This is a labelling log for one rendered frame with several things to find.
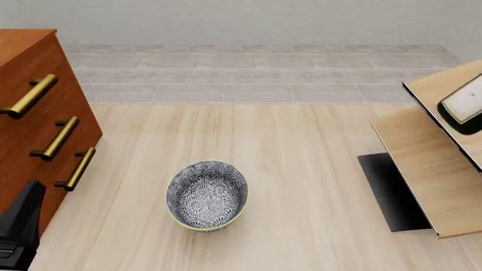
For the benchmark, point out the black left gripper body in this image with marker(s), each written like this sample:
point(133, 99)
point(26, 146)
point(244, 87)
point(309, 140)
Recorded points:
point(17, 251)

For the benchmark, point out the blue patterned bowl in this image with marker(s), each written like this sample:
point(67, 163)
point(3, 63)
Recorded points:
point(205, 194)

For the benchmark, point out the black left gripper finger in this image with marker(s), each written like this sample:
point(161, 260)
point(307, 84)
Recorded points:
point(24, 211)

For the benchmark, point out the red-brown wooden cabinet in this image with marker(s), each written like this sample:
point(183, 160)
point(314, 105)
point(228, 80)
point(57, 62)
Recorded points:
point(26, 59)

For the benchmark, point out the pale wooden wine rack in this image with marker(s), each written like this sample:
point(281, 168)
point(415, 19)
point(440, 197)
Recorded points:
point(421, 158)

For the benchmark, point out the dark wine bottle, white label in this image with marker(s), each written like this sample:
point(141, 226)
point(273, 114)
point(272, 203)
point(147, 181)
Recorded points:
point(465, 104)

